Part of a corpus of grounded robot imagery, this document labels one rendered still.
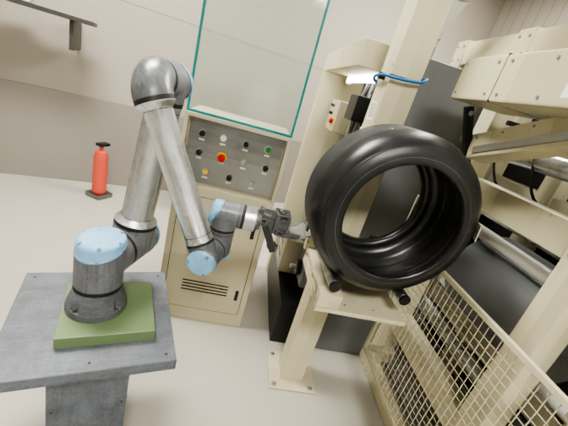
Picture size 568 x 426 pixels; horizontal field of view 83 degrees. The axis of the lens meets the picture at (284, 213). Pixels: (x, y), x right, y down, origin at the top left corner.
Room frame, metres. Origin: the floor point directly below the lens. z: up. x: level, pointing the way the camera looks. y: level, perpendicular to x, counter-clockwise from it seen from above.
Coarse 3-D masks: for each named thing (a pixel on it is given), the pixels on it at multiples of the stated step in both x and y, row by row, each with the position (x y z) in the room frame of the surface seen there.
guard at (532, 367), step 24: (408, 288) 1.36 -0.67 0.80; (456, 288) 1.10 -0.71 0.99; (480, 312) 0.96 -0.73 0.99; (408, 336) 1.21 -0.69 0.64; (432, 336) 1.10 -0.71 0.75; (504, 336) 0.85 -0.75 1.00; (456, 360) 0.95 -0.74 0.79; (504, 360) 0.82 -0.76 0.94; (528, 360) 0.76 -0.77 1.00; (384, 384) 1.21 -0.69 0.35; (456, 384) 0.91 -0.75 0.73; (552, 384) 0.69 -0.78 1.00; (456, 408) 0.85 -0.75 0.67; (480, 408) 0.79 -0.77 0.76
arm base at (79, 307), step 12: (72, 288) 0.83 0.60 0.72; (120, 288) 0.89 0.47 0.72; (72, 300) 0.81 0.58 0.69; (84, 300) 0.80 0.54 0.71; (96, 300) 0.82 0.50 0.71; (108, 300) 0.84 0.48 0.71; (120, 300) 0.88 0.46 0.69; (72, 312) 0.79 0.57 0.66; (84, 312) 0.79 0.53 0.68; (96, 312) 0.81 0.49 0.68; (108, 312) 0.83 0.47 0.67; (120, 312) 0.87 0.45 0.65
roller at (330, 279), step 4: (320, 260) 1.18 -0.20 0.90; (324, 264) 1.14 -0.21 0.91; (324, 268) 1.11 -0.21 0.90; (328, 268) 1.10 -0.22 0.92; (324, 272) 1.10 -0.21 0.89; (328, 272) 1.07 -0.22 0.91; (332, 272) 1.07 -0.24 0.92; (328, 276) 1.05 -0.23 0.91; (332, 276) 1.04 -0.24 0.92; (336, 276) 1.05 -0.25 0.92; (328, 280) 1.03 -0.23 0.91; (332, 280) 1.02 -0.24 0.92; (336, 280) 1.02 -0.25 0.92; (328, 284) 1.02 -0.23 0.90; (332, 284) 1.00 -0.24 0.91; (336, 284) 1.01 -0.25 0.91; (340, 284) 1.01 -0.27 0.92; (332, 288) 1.00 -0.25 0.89; (336, 288) 1.01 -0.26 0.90; (340, 288) 1.01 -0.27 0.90
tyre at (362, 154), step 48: (336, 144) 1.20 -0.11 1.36; (384, 144) 1.02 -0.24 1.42; (432, 144) 1.04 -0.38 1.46; (336, 192) 0.98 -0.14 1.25; (432, 192) 1.34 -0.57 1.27; (480, 192) 1.09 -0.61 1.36; (336, 240) 0.99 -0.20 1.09; (384, 240) 1.32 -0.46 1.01; (432, 240) 1.26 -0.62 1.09; (384, 288) 1.03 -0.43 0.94
